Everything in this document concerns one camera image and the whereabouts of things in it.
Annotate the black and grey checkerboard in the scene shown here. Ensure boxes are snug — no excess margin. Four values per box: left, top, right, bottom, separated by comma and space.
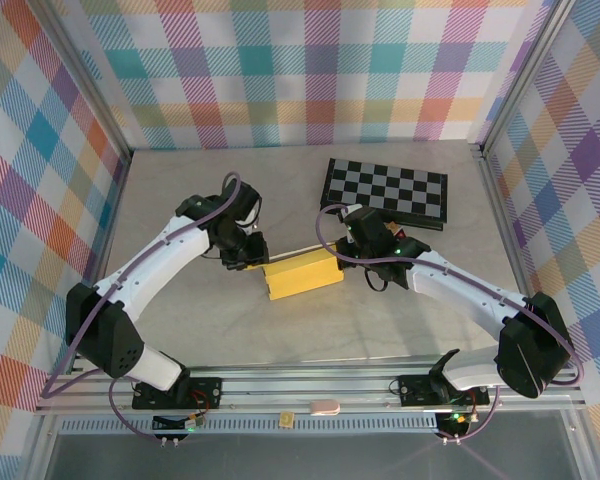
318, 157, 450, 232

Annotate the small controller board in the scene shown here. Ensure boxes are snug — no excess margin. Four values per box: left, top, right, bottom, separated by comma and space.
152, 412, 206, 432
437, 409, 481, 436

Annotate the aluminium side rail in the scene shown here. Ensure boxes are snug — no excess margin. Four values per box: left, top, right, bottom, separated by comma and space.
67, 149, 134, 376
472, 142, 554, 369

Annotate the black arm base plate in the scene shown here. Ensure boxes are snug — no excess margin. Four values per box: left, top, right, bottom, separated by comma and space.
397, 373, 491, 407
131, 377, 224, 411

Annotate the aluminium front rail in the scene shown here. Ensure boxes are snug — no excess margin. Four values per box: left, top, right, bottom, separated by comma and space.
34, 367, 586, 416

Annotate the slotted grey cable duct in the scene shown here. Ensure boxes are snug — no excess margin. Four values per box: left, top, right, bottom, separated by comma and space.
59, 418, 439, 435

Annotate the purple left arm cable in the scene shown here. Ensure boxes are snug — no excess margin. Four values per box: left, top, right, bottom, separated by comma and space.
39, 171, 244, 444

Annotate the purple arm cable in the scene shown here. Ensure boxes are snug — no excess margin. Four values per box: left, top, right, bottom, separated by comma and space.
39, 171, 244, 444
314, 203, 586, 445

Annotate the aluminium corner post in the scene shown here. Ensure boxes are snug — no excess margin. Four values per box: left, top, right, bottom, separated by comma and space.
29, 0, 134, 169
472, 0, 581, 156

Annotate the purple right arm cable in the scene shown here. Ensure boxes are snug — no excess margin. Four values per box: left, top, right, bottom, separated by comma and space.
314, 203, 586, 445

